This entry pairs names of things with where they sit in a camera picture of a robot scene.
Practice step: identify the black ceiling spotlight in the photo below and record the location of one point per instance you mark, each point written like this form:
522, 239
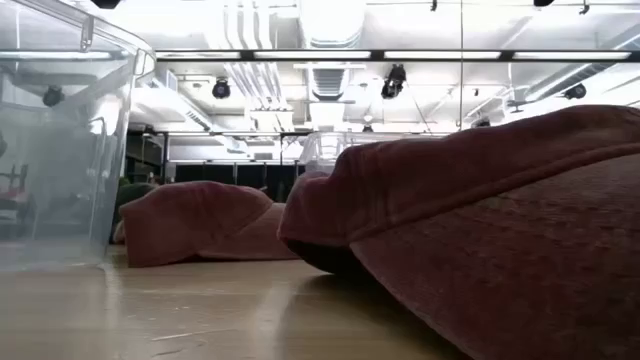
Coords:
575, 91
394, 81
52, 96
221, 89
481, 122

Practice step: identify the black room divider panels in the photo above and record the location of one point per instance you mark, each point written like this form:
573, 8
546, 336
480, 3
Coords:
220, 175

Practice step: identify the small clear plastic bin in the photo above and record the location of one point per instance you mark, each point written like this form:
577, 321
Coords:
325, 150

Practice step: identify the maroon baseball cap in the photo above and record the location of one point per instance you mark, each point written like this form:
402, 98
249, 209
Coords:
200, 225
475, 225

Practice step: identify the ceiling vent grille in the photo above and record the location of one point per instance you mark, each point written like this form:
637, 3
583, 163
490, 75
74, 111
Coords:
328, 82

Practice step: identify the overhead bar with light strips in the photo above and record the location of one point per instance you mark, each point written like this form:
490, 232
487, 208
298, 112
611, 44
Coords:
440, 55

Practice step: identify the silver round air duct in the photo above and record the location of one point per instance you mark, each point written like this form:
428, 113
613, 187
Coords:
332, 22

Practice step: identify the dark green baseball cap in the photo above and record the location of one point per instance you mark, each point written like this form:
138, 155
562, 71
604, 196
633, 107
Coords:
137, 192

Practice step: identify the large clear plastic bin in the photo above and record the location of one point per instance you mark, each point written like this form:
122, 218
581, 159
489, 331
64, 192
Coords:
60, 165

